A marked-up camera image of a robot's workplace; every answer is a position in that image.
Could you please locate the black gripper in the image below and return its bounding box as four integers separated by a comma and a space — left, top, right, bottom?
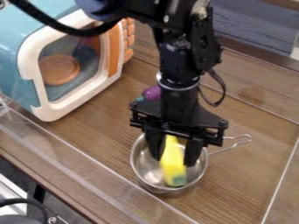
130, 100, 230, 167

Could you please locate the yellow toy banana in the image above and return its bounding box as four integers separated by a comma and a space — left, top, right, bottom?
159, 135, 187, 187

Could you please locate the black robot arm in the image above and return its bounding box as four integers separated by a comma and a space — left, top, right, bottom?
9, 0, 230, 167

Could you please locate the purple toy eggplant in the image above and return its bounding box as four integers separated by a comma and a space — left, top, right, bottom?
135, 86, 162, 102

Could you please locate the clear acrylic barrier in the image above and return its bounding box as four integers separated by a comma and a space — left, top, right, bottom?
0, 99, 199, 224

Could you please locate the blue white toy microwave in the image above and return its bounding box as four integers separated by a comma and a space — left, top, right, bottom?
0, 0, 136, 122

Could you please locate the silver pot with handle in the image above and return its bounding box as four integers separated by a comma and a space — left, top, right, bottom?
130, 134, 251, 196

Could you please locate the black cable bottom left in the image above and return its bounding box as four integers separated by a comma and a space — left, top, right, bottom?
0, 198, 49, 224

